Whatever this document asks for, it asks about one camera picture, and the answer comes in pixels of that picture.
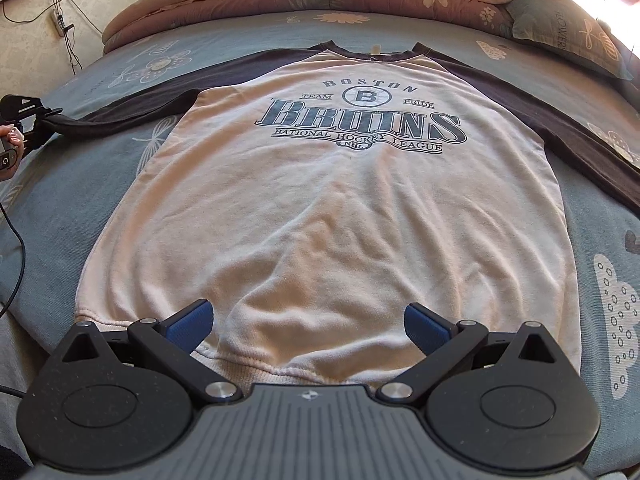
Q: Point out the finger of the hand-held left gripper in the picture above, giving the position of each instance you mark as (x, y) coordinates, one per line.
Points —
(37, 132)
(25, 106)

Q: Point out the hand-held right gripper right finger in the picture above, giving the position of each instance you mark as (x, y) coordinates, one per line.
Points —
(430, 325)

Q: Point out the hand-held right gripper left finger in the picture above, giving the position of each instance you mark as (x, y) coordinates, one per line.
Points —
(190, 322)

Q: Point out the white and navy raglan sweatshirt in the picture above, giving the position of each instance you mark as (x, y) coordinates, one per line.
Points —
(325, 210)

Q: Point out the person's left hand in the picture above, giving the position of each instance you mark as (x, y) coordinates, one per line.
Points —
(11, 135)

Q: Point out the white power strip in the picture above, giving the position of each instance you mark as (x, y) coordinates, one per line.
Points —
(58, 22)

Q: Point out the bed with blue floral sheet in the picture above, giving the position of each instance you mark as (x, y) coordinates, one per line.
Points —
(600, 230)

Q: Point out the blue-green floral pillow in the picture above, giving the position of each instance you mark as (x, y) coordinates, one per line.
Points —
(560, 30)

